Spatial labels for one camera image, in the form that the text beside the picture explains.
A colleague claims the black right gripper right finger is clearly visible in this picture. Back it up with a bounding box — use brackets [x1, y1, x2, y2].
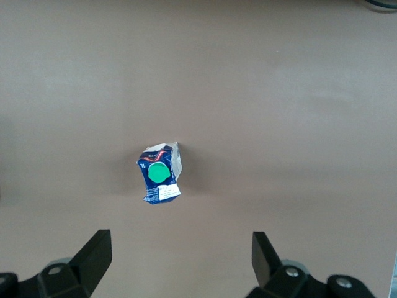
[246, 231, 378, 298]

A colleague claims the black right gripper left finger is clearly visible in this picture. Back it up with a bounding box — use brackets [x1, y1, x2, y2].
[0, 229, 112, 298]

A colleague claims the blue white milk carton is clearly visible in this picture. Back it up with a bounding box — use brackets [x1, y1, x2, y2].
[136, 141, 182, 206]

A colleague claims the dark rimmed round object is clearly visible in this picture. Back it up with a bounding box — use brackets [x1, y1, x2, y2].
[362, 0, 397, 14]

